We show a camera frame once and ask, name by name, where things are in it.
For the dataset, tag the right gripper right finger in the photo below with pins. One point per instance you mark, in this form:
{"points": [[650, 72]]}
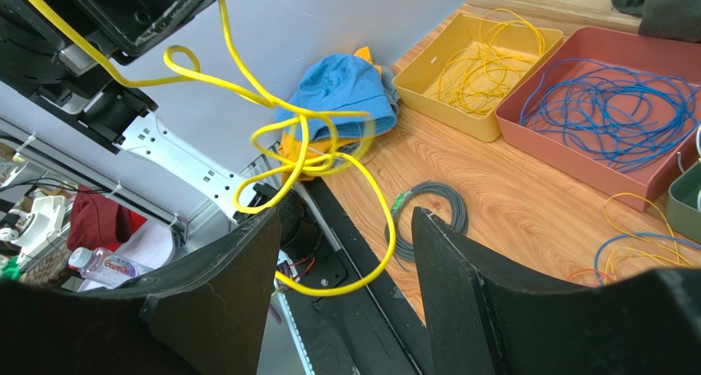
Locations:
{"points": [[487, 314]]}

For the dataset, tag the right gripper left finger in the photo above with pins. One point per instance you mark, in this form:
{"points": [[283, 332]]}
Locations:
{"points": [[203, 314]]}

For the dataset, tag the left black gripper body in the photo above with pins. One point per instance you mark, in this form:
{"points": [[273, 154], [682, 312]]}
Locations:
{"points": [[65, 56]]}

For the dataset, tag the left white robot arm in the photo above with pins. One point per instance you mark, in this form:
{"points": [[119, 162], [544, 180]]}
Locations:
{"points": [[148, 137]]}

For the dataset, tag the plastic water bottle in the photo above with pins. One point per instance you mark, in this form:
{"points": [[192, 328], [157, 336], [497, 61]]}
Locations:
{"points": [[105, 267]]}

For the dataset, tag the red cloth outside cell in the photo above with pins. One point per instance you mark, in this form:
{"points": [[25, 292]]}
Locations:
{"points": [[98, 222]]}

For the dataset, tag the yellow cloth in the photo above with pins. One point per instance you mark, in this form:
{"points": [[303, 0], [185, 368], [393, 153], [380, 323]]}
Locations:
{"points": [[349, 129]]}

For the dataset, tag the green plastic bin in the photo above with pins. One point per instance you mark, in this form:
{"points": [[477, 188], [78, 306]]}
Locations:
{"points": [[682, 208]]}

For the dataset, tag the yellow plastic bin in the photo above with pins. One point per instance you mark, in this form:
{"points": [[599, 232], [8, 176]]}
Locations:
{"points": [[474, 63]]}

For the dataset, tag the red plastic bin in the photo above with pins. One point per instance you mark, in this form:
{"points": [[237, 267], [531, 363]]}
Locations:
{"points": [[614, 110]]}

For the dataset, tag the blue bucket hat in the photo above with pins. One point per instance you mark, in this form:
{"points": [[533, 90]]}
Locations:
{"points": [[343, 82]]}

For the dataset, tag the dark green hanging garment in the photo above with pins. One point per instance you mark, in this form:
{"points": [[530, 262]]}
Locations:
{"points": [[665, 19]]}

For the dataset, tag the wooden tray frame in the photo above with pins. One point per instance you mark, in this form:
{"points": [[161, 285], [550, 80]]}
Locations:
{"points": [[565, 15]]}

